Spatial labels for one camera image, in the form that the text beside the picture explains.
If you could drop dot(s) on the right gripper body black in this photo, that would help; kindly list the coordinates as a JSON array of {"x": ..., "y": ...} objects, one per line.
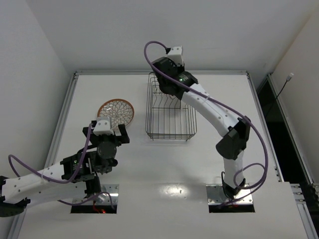
[{"x": 166, "y": 87}]

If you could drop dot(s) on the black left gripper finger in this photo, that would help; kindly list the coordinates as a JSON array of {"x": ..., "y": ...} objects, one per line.
[
  {"x": 88, "y": 132},
  {"x": 123, "y": 138}
]

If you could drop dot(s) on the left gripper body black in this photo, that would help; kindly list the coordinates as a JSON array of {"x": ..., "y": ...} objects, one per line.
[{"x": 123, "y": 134}]

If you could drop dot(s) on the floral plate orange rim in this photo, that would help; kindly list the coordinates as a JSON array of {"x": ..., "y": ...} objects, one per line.
[{"x": 119, "y": 111}]

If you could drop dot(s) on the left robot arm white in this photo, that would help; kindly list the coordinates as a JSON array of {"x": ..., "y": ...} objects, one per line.
[{"x": 72, "y": 177}]

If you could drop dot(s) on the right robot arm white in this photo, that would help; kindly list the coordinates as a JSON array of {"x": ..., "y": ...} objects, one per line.
[{"x": 234, "y": 130}]

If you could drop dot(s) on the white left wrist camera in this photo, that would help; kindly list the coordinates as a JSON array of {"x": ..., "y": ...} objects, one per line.
[{"x": 103, "y": 126}]

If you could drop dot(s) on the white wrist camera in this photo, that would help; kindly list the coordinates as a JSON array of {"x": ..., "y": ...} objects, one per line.
[
  {"x": 175, "y": 54},
  {"x": 103, "y": 126}
]

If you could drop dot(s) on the grey wire dish rack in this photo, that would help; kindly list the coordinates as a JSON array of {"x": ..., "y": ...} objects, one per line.
[{"x": 167, "y": 117}]

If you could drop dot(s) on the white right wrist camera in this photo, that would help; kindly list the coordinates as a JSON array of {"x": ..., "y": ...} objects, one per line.
[{"x": 175, "y": 54}]

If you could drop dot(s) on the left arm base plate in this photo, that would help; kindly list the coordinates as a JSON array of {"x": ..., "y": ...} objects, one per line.
[{"x": 103, "y": 199}]

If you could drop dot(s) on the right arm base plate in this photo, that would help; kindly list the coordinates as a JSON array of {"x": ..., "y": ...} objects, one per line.
[{"x": 216, "y": 196}]

